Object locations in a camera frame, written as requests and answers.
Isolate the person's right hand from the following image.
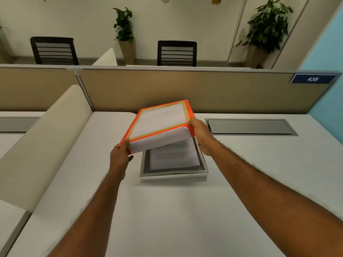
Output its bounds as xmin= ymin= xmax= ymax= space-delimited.
xmin=188 ymin=118 xmax=218 ymax=157

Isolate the person's left hand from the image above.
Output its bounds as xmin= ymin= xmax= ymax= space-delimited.
xmin=110 ymin=139 xmax=134 ymax=181

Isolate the orange box lid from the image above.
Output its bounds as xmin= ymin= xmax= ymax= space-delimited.
xmin=118 ymin=100 xmax=195 ymax=155

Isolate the person's right forearm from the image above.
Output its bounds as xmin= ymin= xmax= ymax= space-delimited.
xmin=205 ymin=142 xmax=343 ymax=257

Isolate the person's left forearm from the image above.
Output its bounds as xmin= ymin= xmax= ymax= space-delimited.
xmin=47 ymin=168 xmax=126 ymax=257

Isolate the tan desk partition panel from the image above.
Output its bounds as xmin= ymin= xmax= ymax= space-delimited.
xmin=0 ymin=65 xmax=93 ymax=112
xmin=76 ymin=67 xmax=342 ymax=115

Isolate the printed white paper sheet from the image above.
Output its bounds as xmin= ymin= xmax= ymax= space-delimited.
xmin=149 ymin=138 xmax=201 ymax=171

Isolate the white box base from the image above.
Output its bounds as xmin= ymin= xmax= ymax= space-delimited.
xmin=139 ymin=137 xmax=209 ymax=182

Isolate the black slatted office chair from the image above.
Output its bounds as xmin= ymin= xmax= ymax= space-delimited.
xmin=30 ymin=36 xmax=79 ymax=65
xmin=157 ymin=40 xmax=197 ymax=67

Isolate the beige desk side divider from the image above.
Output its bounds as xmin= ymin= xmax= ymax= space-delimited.
xmin=92 ymin=48 xmax=118 ymax=66
xmin=0 ymin=85 xmax=93 ymax=212

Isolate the small potted green plant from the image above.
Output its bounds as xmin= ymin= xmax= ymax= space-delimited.
xmin=113 ymin=7 xmax=137 ymax=65

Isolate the large potted green plant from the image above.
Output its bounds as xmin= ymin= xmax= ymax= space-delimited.
xmin=236 ymin=0 xmax=294 ymax=69

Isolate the blue number sign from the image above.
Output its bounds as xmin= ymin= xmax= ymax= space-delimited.
xmin=290 ymin=74 xmax=337 ymax=84

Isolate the grey desk cable flap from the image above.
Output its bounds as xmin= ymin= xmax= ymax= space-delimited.
xmin=205 ymin=118 xmax=299 ymax=137
xmin=0 ymin=117 xmax=41 ymax=134

